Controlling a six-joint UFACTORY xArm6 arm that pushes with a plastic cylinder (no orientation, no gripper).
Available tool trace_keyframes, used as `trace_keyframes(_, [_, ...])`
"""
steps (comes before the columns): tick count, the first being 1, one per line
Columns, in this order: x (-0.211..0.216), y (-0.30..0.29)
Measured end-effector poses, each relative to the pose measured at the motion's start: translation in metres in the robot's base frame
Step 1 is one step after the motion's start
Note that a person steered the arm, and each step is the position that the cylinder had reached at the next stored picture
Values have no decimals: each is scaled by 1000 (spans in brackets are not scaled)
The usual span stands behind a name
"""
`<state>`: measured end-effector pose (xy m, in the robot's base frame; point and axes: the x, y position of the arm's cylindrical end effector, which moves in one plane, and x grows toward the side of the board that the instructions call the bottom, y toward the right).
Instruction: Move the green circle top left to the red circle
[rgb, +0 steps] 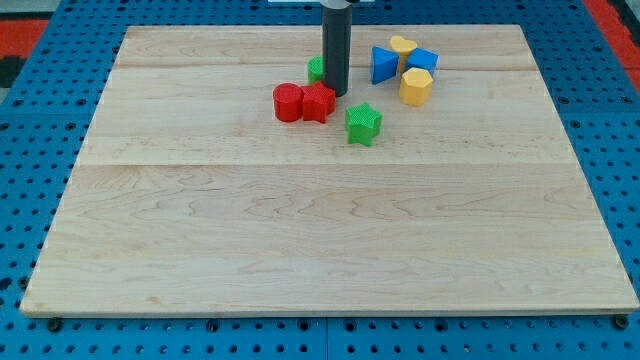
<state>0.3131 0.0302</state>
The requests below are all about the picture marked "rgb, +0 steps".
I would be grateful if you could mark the green circle block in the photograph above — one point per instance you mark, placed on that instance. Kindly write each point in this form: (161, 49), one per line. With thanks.
(315, 70)

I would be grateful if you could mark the red circle block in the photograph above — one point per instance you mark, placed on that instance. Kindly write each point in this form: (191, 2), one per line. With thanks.
(288, 99)

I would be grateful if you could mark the green star block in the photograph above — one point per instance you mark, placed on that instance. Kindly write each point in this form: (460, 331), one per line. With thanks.
(362, 124)

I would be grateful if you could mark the red star block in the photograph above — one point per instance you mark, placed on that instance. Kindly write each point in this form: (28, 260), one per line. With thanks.
(318, 102)

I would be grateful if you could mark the light wooden board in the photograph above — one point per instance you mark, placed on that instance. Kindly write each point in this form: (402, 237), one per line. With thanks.
(189, 198)

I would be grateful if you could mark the blue triangle block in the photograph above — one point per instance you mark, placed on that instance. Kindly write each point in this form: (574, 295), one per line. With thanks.
(383, 65)

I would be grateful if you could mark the yellow hexagon block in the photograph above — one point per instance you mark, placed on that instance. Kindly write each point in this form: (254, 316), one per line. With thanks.
(415, 87)

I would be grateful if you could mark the blue cube block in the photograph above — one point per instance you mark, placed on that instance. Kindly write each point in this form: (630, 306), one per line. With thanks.
(422, 59)

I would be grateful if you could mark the yellow heart block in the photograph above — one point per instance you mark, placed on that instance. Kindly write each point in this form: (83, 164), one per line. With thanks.
(403, 48)

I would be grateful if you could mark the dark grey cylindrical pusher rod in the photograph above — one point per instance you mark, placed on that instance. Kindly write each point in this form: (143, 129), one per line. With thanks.
(336, 42)

